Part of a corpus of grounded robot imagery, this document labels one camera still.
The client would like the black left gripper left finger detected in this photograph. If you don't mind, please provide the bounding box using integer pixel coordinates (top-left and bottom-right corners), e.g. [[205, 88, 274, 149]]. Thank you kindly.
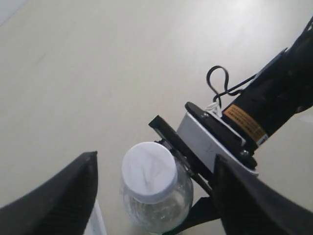
[[0, 151, 98, 235]]

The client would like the white rectangular plastic tray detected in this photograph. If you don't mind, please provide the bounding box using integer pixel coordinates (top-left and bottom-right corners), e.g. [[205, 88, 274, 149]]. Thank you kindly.
[[84, 200, 107, 235]]

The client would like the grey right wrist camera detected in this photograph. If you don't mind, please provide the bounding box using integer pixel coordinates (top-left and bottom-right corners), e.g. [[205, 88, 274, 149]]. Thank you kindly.
[[177, 102, 259, 176]]

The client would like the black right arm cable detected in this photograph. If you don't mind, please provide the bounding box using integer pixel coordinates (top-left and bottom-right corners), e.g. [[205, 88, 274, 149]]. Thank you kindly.
[[206, 65, 257, 110]]

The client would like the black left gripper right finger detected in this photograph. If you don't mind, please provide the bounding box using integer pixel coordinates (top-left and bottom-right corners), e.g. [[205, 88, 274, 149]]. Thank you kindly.
[[213, 154, 313, 235]]

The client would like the white bottle cap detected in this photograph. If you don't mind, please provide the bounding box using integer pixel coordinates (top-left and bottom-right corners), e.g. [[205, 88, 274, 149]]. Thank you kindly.
[[121, 142, 178, 203]]

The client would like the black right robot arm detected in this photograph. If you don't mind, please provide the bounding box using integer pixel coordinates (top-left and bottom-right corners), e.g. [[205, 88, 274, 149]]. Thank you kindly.
[[149, 22, 313, 235]]

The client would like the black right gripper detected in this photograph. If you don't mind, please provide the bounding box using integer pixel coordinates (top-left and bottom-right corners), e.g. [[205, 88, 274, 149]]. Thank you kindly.
[[149, 115, 218, 235]]

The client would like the clear plastic drink bottle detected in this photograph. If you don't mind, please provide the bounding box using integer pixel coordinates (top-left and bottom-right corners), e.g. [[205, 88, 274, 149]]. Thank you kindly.
[[120, 160, 194, 235]]

